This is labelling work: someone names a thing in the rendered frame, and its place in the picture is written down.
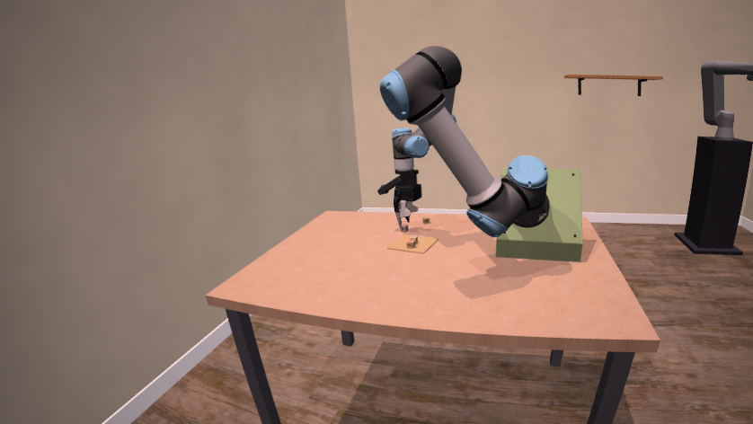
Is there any tan flat mat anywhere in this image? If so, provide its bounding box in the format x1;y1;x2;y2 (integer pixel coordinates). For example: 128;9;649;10
387;234;438;254

